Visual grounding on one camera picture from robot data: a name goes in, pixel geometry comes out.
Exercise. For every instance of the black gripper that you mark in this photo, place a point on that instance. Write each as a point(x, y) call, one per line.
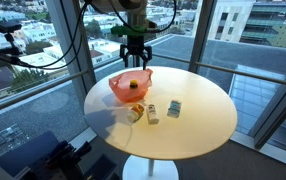
point(136, 45)

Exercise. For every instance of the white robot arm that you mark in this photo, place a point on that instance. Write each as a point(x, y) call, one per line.
point(129, 6)

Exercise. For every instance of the white bottle orange label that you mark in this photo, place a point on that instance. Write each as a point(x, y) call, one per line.
point(136, 111)

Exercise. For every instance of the plain white bottle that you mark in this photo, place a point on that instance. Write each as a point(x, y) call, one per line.
point(152, 115)

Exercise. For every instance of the orange plastic bag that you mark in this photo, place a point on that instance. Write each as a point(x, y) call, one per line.
point(123, 90)

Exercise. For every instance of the blue white floss box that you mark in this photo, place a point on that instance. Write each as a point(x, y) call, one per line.
point(174, 108)

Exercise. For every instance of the white building outside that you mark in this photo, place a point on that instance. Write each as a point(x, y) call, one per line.
point(234, 20)

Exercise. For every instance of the grey metal window handrail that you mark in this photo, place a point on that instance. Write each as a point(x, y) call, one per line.
point(249, 75)
point(33, 95)

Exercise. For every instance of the white round table base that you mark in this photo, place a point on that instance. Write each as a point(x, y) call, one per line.
point(136, 170)

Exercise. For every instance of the black equipment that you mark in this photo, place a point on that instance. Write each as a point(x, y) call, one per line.
point(66, 163)

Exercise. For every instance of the green glass building outside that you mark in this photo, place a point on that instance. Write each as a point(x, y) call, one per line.
point(273, 23)

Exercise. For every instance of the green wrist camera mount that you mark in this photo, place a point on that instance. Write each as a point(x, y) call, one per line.
point(129, 30)

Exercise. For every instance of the black camera on stand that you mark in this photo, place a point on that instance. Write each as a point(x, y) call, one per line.
point(7, 26)

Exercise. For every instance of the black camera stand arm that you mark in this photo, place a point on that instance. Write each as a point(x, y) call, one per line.
point(3, 55)

